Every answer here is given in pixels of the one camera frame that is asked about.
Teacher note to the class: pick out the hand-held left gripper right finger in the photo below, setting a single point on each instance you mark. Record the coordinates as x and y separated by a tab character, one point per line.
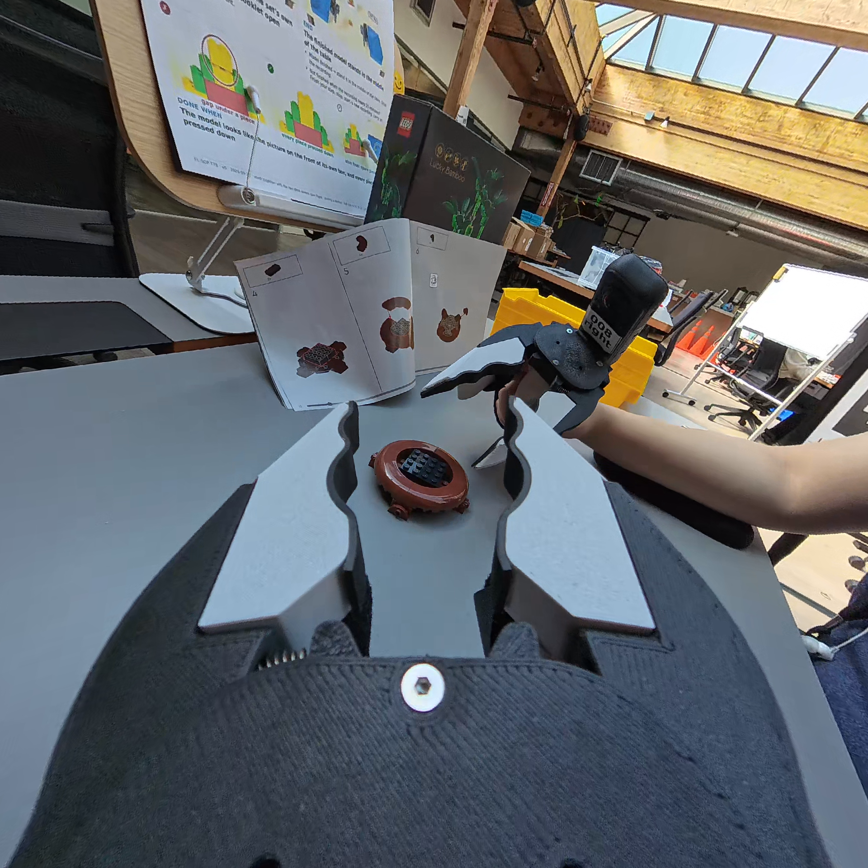
576	549

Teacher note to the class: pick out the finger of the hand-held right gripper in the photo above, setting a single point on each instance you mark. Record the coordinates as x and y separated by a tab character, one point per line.
489	458
481	363

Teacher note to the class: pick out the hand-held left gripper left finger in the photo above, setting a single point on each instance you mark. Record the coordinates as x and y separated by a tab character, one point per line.
285	542

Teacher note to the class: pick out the brown round brick model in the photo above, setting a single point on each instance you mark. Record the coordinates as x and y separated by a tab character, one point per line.
390	475

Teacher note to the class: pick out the grey adjoining desk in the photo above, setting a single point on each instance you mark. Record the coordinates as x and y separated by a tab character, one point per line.
68	288

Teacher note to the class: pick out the yellow plastic bin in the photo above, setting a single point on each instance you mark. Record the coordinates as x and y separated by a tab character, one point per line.
536	312

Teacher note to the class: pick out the wooden workbench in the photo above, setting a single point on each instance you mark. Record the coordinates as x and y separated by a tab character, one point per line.
556	278

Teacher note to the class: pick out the clear plastic storage box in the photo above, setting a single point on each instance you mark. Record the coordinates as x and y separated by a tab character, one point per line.
600	264

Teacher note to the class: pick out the black wrist rest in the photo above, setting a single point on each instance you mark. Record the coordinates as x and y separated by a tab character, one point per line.
678	508

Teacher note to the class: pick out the orange traffic cone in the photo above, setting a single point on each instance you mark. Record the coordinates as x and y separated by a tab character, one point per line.
690	338
709	342

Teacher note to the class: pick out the building instruction booklet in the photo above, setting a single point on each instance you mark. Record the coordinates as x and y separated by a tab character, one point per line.
325	319

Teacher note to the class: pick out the black toy set box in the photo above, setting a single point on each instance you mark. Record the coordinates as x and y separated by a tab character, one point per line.
447	169

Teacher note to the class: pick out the white whiteboard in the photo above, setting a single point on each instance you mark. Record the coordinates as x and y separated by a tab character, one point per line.
807	308

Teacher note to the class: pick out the wall air vent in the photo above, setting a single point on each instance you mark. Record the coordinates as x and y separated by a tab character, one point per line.
600	167

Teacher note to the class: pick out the grey ventilation duct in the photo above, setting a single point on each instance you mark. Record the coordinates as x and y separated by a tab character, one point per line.
712	196

